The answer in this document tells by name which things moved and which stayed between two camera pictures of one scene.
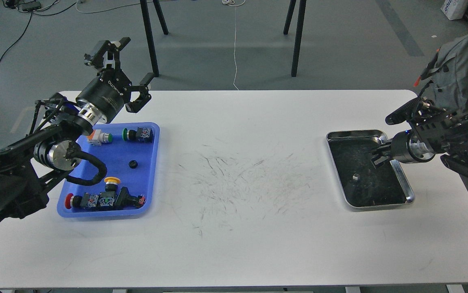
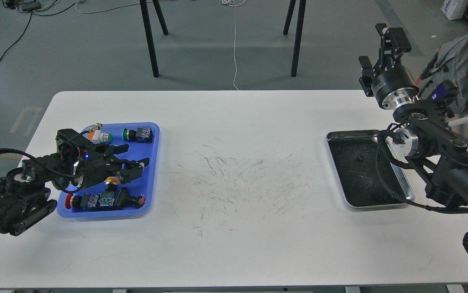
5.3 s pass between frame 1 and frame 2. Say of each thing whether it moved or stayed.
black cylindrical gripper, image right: moved
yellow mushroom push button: stayed
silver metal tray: stayed
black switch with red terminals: stayed
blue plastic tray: stayed
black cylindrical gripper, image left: moved
